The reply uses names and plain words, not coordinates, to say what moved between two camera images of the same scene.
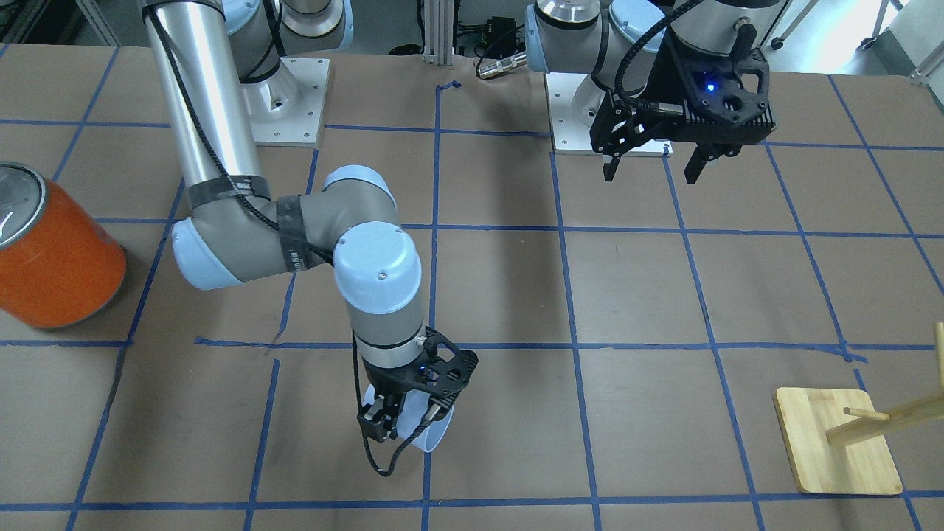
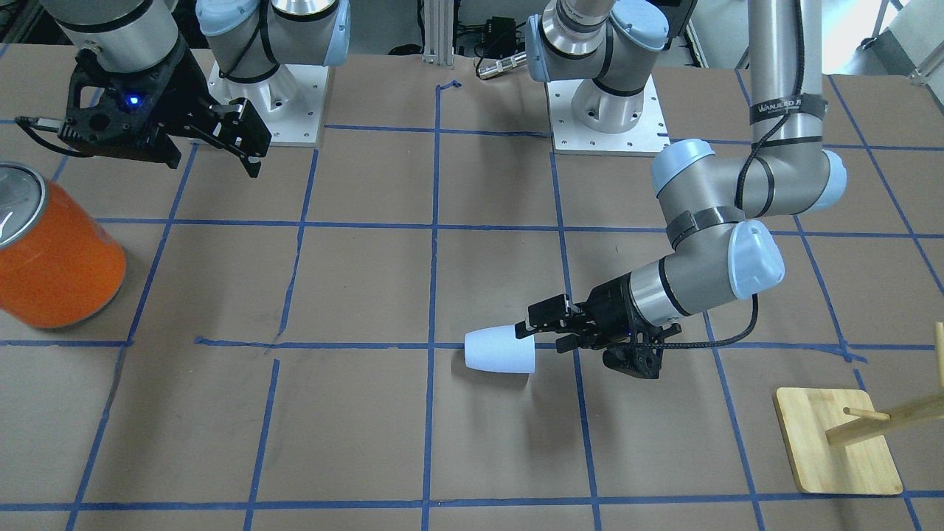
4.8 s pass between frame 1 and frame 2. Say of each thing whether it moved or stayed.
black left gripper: moved
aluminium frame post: stayed
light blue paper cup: moved
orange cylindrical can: stayed
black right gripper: moved
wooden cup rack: stayed
